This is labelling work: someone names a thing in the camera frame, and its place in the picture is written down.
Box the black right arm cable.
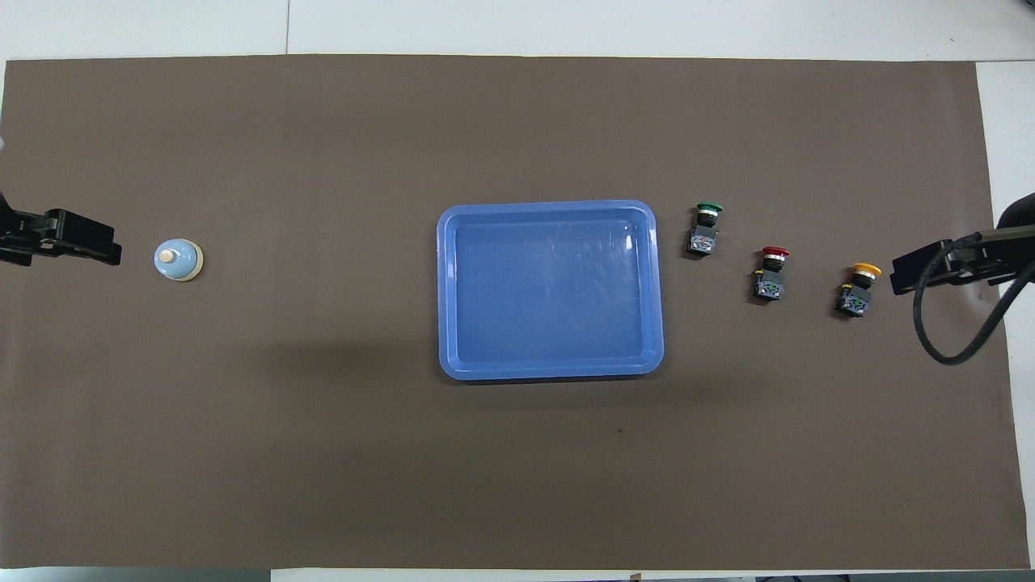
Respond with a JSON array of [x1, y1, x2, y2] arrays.
[[912, 226, 1035, 366]]

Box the yellow mushroom push button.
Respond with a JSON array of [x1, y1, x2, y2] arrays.
[[834, 262, 883, 318]]

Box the brown table mat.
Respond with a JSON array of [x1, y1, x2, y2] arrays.
[[0, 53, 1021, 571]]

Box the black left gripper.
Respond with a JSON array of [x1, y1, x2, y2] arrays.
[[0, 192, 123, 268]]

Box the red mushroom push button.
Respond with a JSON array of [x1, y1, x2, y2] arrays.
[[752, 246, 792, 302]]

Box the blue plastic tray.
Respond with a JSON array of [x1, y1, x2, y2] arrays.
[[437, 199, 665, 382]]

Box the green mushroom push button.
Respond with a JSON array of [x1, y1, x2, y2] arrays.
[[686, 201, 724, 258]]

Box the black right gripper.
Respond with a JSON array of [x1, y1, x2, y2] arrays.
[[890, 236, 1013, 297]]

